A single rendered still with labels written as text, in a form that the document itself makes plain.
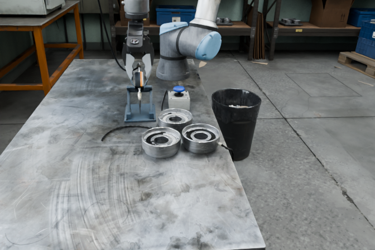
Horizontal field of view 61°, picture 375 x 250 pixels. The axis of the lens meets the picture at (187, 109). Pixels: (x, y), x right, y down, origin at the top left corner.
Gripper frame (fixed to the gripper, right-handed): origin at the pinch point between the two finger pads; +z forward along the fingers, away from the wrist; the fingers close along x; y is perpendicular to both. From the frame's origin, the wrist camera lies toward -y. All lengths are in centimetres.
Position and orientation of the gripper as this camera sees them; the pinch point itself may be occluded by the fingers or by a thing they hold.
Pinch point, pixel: (139, 77)
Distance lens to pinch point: 106.1
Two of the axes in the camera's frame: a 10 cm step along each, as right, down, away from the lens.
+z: -0.3, 9.0, 4.3
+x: -9.9, 0.3, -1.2
